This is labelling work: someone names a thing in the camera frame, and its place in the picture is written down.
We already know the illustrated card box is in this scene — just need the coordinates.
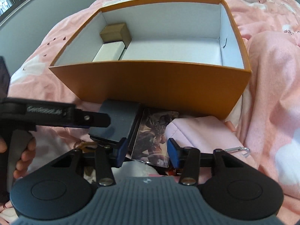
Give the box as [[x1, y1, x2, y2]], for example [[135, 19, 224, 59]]
[[131, 108, 179, 168]]

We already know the pink zip pouch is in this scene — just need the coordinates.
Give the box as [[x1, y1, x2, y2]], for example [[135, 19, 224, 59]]
[[165, 116, 243, 153]]

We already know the dark grey box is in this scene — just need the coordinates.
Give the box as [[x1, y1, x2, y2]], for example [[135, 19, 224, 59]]
[[88, 100, 144, 144]]

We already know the person's left hand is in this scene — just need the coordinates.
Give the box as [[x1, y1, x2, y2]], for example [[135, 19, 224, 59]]
[[13, 137, 36, 179]]

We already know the silver carabiner hook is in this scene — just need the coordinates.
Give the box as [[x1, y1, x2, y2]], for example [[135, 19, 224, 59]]
[[224, 146, 251, 158]]

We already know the orange cardboard box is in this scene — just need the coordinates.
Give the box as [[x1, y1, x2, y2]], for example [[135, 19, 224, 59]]
[[49, 0, 252, 119]]

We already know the small white box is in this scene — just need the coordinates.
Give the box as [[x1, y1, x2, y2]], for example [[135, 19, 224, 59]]
[[93, 41, 125, 62]]

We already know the small brown cardboard box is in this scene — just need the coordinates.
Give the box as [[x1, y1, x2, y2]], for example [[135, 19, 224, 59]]
[[100, 23, 132, 48]]

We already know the pink patterned duvet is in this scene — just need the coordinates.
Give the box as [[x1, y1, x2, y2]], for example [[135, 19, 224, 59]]
[[9, 0, 299, 224]]

